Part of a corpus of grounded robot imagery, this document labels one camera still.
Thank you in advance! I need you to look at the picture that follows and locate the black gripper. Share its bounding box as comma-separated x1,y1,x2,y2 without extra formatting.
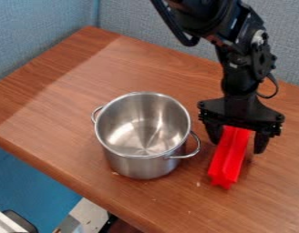
197,95,284,154

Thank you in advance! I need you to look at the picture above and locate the white table leg frame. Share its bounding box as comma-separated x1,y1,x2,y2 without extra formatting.
51,198,108,233

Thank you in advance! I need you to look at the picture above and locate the black and white object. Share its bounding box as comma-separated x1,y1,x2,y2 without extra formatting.
0,209,38,233

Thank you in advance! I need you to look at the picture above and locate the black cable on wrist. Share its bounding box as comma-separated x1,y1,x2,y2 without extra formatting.
255,72,279,100

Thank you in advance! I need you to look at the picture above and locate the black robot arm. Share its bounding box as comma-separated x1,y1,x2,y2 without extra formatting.
149,0,284,154

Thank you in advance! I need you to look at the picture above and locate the stainless steel pot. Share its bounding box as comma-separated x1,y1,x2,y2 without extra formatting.
90,92,200,179

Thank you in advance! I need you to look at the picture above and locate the red plastic block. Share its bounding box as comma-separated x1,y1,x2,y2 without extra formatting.
208,126,251,189

